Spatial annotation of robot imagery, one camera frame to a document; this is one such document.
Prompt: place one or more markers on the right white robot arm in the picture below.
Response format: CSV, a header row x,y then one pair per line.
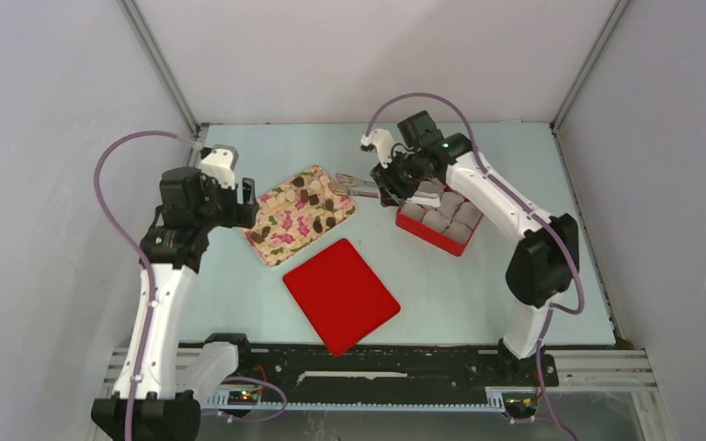
x,y
545,262

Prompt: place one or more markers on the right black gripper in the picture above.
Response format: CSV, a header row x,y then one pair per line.
x,y
392,192

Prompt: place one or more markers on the red chocolate box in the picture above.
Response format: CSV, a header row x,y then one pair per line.
x,y
448,222

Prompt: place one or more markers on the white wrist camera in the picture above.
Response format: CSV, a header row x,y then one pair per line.
x,y
382,142
219,162

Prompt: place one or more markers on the white handled metal tongs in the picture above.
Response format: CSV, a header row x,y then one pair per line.
x,y
345,185

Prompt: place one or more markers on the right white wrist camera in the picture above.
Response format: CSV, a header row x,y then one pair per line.
x,y
382,142

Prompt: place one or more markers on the red box lid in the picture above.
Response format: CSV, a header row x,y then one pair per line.
x,y
341,297

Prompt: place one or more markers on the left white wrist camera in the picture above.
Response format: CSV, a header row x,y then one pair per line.
x,y
219,162

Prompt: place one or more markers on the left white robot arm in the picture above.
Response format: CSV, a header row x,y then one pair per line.
x,y
151,399

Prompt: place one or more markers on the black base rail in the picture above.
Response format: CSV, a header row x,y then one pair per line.
x,y
394,376

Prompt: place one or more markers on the floral pattern tray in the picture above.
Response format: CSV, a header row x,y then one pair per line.
x,y
284,222

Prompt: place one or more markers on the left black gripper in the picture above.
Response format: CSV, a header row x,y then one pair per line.
x,y
240,215

